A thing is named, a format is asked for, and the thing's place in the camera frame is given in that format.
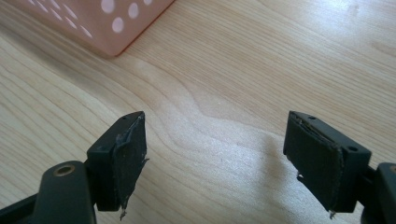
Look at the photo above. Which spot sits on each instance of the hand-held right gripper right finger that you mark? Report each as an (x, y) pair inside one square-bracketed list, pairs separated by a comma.
[(323, 161)]

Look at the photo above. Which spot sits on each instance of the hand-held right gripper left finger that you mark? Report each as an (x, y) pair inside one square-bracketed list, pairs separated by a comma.
[(121, 161)]

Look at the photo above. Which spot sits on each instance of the pink perforated plastic basket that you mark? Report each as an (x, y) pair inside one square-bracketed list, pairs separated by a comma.
[(93, 21)]

